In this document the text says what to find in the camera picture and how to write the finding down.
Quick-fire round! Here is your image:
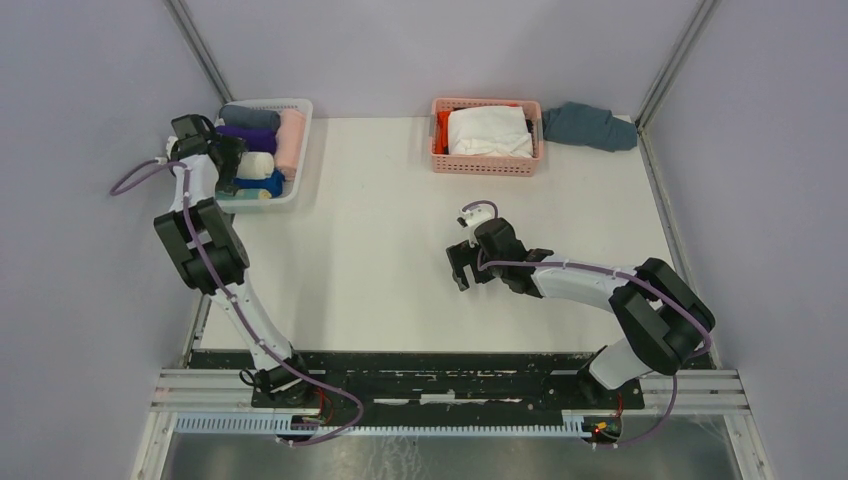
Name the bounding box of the blue rolled towel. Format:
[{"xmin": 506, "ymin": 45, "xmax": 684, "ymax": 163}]
[{"xmin": 233, "ymin": 170, "xmax": 285, "ymax": 199}]

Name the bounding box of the white plastic basket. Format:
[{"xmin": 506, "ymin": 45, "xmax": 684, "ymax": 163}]
[{"xmin": 215, "ymin": 98, "xmax": 313, "ymax": 214}]

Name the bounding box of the orange cloth in basket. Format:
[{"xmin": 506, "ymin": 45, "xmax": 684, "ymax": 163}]
[{"xmin": 434, "ymin": 110, "xmax": 452, "ymax": 155}]

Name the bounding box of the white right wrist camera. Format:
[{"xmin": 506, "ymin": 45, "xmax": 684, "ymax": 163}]
[{"xmin": 457, "ymin": 206, "xmax": 497, "ymax": 231}]

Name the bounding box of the cream towel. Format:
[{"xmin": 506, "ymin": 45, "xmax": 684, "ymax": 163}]
[{"xmin": 236, "ymin": 152, "xmax": 276, "ymax": 180}]

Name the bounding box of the aluminium corner frame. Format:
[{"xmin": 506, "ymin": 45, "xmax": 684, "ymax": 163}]
[
  {"xmin": 163, "ymin": 0, "xmax": 234, "ymax": 104},
  {"xmin": 635, "ymin": 0, "xmax": 774, "ymax": 479}
]

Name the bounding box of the light teal rolled towel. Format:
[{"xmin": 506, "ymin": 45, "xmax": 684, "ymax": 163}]
[{"xmin": 216, "ymin": 188, "xmax": 273, "ymax": 201}]

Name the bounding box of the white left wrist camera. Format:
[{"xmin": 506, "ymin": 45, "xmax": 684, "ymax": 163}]
[{"xmin": 165, "ymin": 136, "xmax": 178, "ymax": 160}]

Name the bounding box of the aluminium corner frame left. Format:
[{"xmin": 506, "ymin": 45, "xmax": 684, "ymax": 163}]
[{"xmin": 163, "ymin": 0, "xmax": 234, "ymax": 104}]

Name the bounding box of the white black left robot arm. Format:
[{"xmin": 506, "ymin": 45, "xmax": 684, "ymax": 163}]
[{"xmin": 154, "ymin": 114, "xmax": 315, "ymax": 407}]

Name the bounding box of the purple towel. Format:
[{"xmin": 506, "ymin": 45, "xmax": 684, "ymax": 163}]
[{"xmin": 216, "ymin": 125, "xmax": 278, "ymax": 154}]

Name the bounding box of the white slotted cable duct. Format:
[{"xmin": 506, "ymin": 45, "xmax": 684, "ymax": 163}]
[{"xmin": 173, "ymin": 411, "xmax": 624, "ymax": 439}]

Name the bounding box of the grey rolled towel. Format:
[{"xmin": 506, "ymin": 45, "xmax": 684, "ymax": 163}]
[{"xmin": 218, "ymin": 104, "xmax": 281, "ymax": 131}]

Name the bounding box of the pink rolled towel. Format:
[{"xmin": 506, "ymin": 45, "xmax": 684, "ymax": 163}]
[{"xmin": 274, "ymin": 109, "xmax": 307, "ymax": 181}]

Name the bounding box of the pink plastic basket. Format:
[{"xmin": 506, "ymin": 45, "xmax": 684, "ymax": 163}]
[{"xmin": 429, "ymin": 97, "xmax": 544, "ymax": 177}]

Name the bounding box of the aluminium corner frame right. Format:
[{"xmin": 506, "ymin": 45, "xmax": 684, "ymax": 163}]
[{"xmin": 635, "ymin": 0, "xmax": 774, "ymax": 479}]

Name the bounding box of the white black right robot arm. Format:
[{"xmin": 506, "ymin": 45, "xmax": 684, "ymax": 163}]
[{"xmin": 446, "ymin": 213, "xmax": 715, "ymax": 408}]

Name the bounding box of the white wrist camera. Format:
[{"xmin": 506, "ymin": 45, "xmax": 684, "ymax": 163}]
[
  {"xmin": 165, "ymin": 136, "xmax": 178, "ymax": 160},
  {"xmin": 457, "ymin": 206, "xmax": 497, "ymax": 231}
]

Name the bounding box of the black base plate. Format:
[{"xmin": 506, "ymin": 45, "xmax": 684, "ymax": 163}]
[{"xmin": 185, "ymin": 349, "xmax": 717, "ymax": 429}]

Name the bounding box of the white folded cloth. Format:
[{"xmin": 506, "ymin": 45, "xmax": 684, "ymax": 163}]
[{"xmin": 447, "ymin": 105, "xmax": 534, "ymax": 158}]

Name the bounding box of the teal crumpled towel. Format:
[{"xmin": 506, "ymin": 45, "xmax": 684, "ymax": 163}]
[{"xmin": 542, "ymin": 102, "xmax": 638, "ymax": 152}]

